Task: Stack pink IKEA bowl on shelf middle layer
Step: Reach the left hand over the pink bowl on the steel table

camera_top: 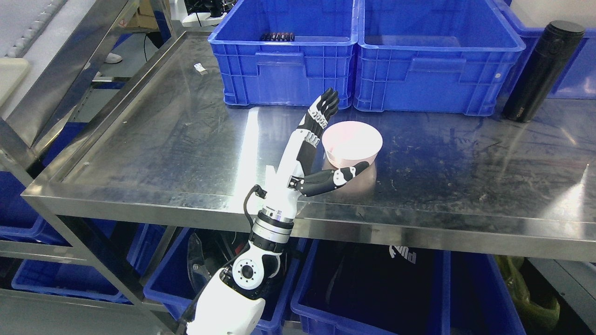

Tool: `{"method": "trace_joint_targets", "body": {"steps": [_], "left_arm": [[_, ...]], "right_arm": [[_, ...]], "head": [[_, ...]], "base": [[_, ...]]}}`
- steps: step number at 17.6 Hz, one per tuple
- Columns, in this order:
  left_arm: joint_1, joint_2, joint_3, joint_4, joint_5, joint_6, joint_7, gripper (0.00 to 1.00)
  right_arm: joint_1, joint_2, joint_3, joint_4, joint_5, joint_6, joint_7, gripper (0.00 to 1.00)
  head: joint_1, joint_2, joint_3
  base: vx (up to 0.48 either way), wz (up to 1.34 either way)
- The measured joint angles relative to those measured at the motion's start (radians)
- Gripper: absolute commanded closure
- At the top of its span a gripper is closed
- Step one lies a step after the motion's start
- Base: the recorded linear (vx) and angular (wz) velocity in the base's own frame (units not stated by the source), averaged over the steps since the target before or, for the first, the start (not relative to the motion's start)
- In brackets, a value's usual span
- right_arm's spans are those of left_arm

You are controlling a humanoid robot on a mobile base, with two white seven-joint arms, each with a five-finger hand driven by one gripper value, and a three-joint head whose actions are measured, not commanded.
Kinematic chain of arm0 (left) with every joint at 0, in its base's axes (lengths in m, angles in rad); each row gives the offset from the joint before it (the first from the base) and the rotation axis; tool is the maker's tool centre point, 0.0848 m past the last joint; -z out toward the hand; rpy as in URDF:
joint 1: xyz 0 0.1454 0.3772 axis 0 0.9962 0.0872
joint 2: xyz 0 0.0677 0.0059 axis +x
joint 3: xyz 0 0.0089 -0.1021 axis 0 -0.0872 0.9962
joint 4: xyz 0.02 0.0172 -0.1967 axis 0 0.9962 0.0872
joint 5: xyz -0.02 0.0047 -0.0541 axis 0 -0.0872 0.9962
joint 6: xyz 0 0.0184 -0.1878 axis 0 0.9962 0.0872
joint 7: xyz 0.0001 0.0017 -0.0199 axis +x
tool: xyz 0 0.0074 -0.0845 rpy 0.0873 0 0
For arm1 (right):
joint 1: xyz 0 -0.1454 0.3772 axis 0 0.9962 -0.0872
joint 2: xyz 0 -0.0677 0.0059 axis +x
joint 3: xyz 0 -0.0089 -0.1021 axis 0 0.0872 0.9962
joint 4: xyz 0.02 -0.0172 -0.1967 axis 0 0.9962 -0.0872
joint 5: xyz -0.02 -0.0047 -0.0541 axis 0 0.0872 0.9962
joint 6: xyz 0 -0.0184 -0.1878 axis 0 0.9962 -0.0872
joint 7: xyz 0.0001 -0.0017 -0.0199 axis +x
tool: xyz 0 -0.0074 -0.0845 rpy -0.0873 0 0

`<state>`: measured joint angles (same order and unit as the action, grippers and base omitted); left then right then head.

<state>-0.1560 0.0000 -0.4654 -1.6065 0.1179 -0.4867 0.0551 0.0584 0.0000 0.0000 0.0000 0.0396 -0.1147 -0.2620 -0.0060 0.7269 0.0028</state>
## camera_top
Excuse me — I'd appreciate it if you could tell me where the blue plastic crate left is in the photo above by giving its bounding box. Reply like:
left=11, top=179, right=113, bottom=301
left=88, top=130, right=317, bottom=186
left=208, top=0, right=359, bottom=109

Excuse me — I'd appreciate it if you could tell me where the black thermos bottle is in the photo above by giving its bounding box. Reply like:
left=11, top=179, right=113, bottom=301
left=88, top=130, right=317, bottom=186
left=503, top=20, right=585, bottom=123

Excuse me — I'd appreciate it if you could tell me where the blue bin with backpack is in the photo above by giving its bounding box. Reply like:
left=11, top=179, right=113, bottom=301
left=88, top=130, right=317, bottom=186
left=290, top=240, right=526, bottom=335

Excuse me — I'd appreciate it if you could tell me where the steel storage shelf rack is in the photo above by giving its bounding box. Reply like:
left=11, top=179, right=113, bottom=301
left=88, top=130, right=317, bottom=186
left=0, top=0, right=187, bottom=335

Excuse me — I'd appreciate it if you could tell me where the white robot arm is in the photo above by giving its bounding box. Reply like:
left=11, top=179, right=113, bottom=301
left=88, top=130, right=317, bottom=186
left=185, top=207, right=296, bottom=335

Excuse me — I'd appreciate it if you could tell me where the blue bin under table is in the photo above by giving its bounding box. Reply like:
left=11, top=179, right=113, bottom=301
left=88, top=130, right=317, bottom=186
left=143, top=228, right=309, bottom=335

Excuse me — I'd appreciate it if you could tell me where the pink plastic bowl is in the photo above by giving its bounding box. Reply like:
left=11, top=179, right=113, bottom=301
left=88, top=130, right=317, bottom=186
left=322, top=121, right=383, bottom=168

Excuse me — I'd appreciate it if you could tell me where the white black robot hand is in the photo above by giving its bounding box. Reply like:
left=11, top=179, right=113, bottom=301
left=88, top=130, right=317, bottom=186
left=257, top=88, right=370, bottom=225

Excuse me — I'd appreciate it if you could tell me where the blue plastic crate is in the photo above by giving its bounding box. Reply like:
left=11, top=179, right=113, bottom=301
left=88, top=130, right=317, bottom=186
left=352, top=0, right=526, bottom=116
left=208, top=0, right=359, bottom=109

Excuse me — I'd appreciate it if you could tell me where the blue plastic crate right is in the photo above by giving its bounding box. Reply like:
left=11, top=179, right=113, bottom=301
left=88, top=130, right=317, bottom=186
left=352, top=0, right=526, bottom=116

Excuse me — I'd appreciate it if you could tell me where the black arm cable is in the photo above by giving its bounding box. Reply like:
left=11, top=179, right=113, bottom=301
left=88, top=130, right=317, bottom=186
left=243, top=185, right=267, bottom=229

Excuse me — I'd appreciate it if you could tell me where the stainless steel work table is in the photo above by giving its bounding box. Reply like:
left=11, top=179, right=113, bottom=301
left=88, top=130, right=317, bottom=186
left=23, top=33, right=596, bottom=261

